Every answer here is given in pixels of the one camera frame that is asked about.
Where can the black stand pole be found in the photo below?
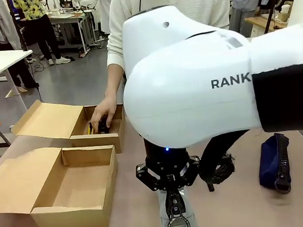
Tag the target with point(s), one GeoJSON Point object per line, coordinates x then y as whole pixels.
{"type": "Point", "coordinates": [270, 11]}

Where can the person's white knit sweater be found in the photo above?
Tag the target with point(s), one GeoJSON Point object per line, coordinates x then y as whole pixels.
{"type": "Point", "coordinates": [124, 7]}

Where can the small cardboard box with lid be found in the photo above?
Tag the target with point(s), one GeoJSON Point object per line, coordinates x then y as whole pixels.
{"type": "Point", "coordinates": [49, 119]}

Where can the black tripod pole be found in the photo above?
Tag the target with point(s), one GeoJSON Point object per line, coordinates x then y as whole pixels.
{"type": "Point", "coordinates": [24, 45]}

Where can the gray Campus pencil case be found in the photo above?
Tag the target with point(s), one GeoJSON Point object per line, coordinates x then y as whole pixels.
{"type": "Point", "coordinates": [163, 215]}

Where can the white cylinder object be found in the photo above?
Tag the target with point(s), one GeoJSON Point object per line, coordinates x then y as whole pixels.
{"type": "Point", "coordinates": [285, 11]}

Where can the gray metal workbench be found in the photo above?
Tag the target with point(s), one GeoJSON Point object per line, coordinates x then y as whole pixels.
{"type": "Point", "coordinates": [68, 20]}

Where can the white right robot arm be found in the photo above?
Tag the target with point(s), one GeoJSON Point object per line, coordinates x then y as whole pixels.
{"type": "Point", "coordinates": [179, 104]}

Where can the bystander in yellow floral shirt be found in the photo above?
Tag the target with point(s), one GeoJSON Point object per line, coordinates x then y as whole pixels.
{"type": "Point", "coordinates": [29, 7]}

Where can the person's right hand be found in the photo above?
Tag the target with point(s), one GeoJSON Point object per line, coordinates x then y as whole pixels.
{"type": "Point", "coordinates": [105, 110]}

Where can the white table with slanted leg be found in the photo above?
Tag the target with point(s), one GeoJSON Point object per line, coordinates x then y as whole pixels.
{"type": "Point", "coordinates": [1, 63]}

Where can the small black item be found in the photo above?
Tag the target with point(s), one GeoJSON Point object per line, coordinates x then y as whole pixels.
{"type": "Point", "coordinates": [104, 126]}

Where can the small yellow item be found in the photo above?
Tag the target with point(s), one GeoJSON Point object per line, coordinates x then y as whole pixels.
{"type": "Point", "coordinates": [90, 130]}

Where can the wooden top table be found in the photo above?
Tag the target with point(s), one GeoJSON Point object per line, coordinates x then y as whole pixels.
{"type": "Point", "coordinates": [260, 22]}

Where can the navy zipper pencil case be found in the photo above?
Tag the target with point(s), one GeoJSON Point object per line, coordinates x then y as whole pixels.
{"type": "Point", "coordinates": [269, 163]}

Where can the person's right forearm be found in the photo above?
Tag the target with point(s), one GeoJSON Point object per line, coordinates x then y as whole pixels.
{"type": "Point", "coordinates": [114, 82]}

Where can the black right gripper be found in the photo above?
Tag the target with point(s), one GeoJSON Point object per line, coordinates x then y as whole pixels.
{"type": "Point", "coordinates": [167, 161]}

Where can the large open cardboard box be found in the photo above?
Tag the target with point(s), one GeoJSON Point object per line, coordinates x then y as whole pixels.
{"type": "Point", "coordinates": [76, 190]}

